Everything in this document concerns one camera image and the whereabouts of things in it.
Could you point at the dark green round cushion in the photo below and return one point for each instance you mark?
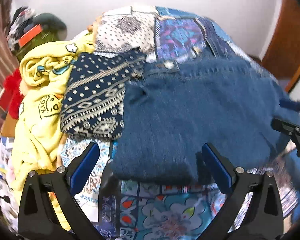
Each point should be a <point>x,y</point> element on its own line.
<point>51,22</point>

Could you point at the blue denim jeans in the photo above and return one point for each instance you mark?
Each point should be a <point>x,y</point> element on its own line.
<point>171,112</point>

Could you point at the red plush fabric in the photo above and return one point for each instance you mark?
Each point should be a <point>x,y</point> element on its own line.
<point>11,98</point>

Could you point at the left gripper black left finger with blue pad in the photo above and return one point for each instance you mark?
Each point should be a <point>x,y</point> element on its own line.
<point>37,218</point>

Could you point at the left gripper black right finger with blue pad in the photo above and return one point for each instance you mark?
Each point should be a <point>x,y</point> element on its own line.
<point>264,216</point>

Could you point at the yellow printed garment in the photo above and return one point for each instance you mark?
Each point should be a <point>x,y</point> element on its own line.
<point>45,71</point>

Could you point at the brown wooden door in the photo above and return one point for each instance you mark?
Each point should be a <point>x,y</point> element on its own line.
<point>282,57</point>

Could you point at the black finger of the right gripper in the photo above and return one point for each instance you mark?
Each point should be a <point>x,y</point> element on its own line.
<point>284,127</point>

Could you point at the patchwork patterned bedspread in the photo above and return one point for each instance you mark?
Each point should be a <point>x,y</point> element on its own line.
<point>135,210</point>

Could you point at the black white patterned clothes pile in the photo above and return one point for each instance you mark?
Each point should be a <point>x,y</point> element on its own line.
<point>22,17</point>

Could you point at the navy white patterned folded garment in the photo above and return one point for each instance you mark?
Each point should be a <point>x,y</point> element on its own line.
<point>92,106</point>

